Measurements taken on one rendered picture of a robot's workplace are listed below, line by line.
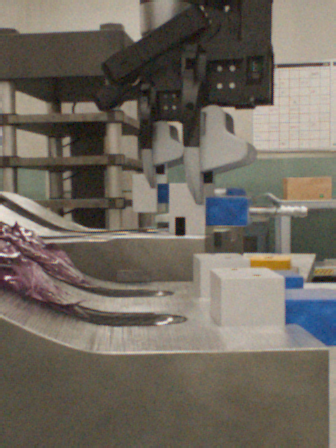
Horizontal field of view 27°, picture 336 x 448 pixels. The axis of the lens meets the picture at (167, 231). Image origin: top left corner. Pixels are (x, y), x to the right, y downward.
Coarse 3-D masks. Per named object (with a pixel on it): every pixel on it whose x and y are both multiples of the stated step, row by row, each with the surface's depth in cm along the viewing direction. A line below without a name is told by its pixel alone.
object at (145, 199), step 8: (136, 176) 98; (144, 176) 98; (160, 176) 100; (136, 184) 98; (144, 184) 98; (160, 184) 98; (168, 184) 98; (136, 192) 99; (144, 192) 98; (152, 192) 98; (160, 192) 98; (168, 192) 98; (216, 192) 98; (224, 192) 97; (136, 200) 99; (144, 200) 98; (152, 200) 98; (160, 200) 98; (168, 200) 98; (136, 208) 99; (144, 208) 98; (152, 208) 98; (160, 208) 100
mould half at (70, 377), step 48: (0, 288) 37; (144, 288) 54; (192, 288) 54; (0, 336) 32; (48, 336) 32; (96, 336) 35; (144, 336) 36; (192, 336) 36; (240, 336) 36; (288, 336) 36; (0, 384) 32; (48, 384) 32; (96, 384) 32; (144, 384) 33; (192, 384) 33; (240, 384) 33; (288, 384) 33; (0, 432) 32; (48, 432) 32; (96, 432) 33; (144, 432) 33; (192, 432) 33; (240, 432) 33; (288, 432) 33
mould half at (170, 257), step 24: (0, 216) 79; (48, 216) 90; (48, 240) 69; (72, 240) 66; (96, 240) 65; (120, 240) 64; (144, 240) 64; (168, 240) 63; (192, 240) 63; (240, 240) 85; (96, 264) 65; (120, 264) 65; (144, 264) 64; (168, 264) 63; (192, 264) 63
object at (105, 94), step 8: (104, 88) 99; (112, 88) 99; (136, 88) 100; (96, 96) 100; (104, 96) 99; (112, 96) 99; (120, 96) 99; (128, 96) 101; (96, 104) 100; (104, 104) 99; (112, 104) 100; (120, 104) 102
